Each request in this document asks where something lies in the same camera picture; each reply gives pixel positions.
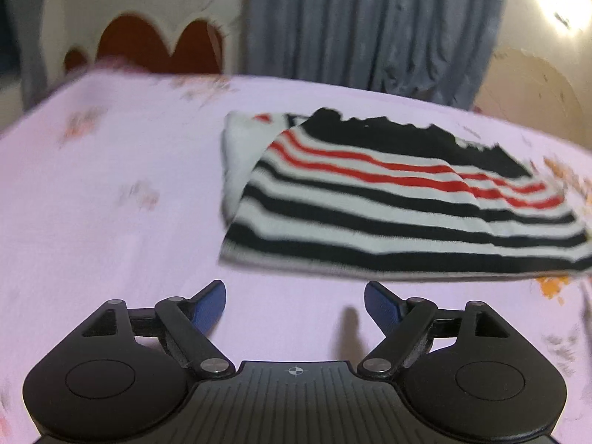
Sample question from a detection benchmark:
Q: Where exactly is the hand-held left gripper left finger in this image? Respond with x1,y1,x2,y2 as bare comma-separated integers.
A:
81,280,236,377

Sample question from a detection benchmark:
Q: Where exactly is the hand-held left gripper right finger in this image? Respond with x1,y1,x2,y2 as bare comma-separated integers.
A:
357,280,512,377

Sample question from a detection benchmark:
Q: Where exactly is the striped knit sweater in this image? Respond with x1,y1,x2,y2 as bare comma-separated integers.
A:
217,107,592,283

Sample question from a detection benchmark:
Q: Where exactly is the cream arched headboard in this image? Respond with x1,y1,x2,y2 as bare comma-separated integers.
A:
474,48,586,142

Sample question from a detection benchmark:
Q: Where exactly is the wide blue curtain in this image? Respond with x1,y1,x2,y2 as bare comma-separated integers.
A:
243,0,505,107

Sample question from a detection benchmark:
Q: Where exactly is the red scalloped headboard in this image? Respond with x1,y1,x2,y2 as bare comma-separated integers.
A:
62,11,227,75

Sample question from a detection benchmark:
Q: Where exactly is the narrow blue curtain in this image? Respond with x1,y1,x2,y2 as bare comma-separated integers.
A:
7,0,51,112

